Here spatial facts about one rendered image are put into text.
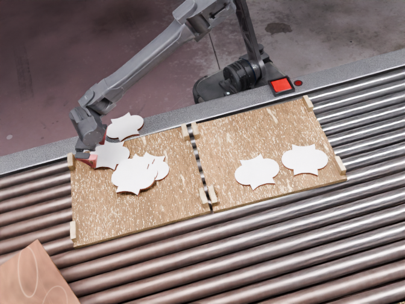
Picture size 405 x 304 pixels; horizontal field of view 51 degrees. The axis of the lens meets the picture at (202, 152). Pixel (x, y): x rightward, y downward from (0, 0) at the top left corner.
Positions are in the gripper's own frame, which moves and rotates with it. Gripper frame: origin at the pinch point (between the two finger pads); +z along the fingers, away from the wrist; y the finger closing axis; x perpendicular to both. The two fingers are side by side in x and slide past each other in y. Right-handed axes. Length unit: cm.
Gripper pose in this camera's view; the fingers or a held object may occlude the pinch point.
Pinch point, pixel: (97, 154)
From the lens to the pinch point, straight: 145.7
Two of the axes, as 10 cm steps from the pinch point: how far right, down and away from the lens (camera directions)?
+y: 1.3, -7.8, 6.1
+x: -9.9, -0.4, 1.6
